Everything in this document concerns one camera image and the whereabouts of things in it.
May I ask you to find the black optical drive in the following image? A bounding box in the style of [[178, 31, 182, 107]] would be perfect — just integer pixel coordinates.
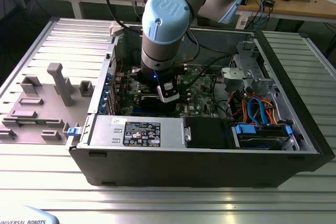
[[183, 116, 236, 149]]

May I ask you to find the orange wire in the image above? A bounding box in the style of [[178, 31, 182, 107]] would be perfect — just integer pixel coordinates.
[[241, 95, 277, 126]]

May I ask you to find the green RAM stick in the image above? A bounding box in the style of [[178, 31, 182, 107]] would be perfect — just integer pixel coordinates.
[[15, 120, 63, 126]]

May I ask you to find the silver drive cage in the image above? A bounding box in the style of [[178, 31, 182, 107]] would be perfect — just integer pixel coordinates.
[[220, 40, 287, 99]]

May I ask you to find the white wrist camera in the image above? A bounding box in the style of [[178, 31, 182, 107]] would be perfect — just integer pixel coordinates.
[[156, 79, 181, 103]]

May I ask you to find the black graphics card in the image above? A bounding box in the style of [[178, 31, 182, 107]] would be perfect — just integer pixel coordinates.
[[133, 91, 178, 113]]

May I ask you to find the red wire bundle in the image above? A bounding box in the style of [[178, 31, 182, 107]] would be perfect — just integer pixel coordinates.
[[227, 90, 249, 121]]

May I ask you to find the black PC case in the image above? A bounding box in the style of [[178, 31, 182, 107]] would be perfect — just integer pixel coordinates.
[[65, 22, 336, 188]]

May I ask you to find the white labelled box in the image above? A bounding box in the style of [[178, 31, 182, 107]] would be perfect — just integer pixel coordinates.
[[235, 13, 250, 30]]

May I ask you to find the blue wire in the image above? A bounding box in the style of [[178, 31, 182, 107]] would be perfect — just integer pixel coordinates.
[[248, 97, 271, 126]]

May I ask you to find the green motherboard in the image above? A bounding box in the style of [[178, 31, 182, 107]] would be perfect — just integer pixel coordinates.
[[112, 62, 220, 119]]

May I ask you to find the grey parts rack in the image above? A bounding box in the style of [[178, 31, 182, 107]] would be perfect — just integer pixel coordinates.
[[0, 62, 97, 146]]

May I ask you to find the silver power supply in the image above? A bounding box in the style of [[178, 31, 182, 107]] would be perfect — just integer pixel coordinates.
[[88, 115, 184, 149]]

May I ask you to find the hard disk in blue carrier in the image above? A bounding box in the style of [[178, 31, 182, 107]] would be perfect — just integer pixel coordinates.
[[235, 123, 293, 149]]

